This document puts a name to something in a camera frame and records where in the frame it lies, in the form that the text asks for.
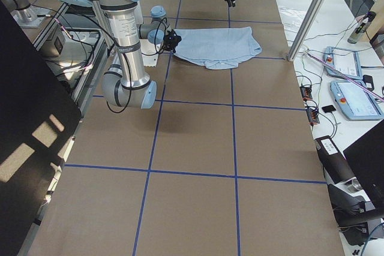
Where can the light blue button shirt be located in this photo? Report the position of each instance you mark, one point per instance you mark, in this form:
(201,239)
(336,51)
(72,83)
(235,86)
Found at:
(217,48)

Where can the metal reacher grabber tool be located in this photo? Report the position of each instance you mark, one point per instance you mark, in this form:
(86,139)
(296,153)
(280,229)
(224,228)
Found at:
(343,76)

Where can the upper blue teach pendant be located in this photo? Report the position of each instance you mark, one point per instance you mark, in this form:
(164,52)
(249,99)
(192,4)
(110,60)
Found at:
(344,60)

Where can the blue teach pendant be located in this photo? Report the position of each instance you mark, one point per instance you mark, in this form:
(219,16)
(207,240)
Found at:
(355,103)
(344,60)

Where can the black power strips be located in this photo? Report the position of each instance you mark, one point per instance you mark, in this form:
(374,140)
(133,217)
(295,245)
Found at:
(311,107)

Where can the dark panel foreground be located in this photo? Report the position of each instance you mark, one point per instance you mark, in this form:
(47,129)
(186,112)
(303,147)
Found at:
(37,119)

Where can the lower blue teach pendant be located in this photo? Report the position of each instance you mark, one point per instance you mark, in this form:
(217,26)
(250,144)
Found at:
(355,103)

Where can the black monitor corner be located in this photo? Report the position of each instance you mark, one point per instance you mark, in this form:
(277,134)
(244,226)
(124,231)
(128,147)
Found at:
(365,158)

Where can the black monitor stand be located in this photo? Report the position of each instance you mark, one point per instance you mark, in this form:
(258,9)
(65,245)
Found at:
(358,211)

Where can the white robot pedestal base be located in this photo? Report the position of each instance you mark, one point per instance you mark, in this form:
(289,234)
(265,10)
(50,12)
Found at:
(149,53)

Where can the aluminium frame post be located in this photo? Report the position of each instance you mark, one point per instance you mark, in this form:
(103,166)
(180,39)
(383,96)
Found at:
(304,28)

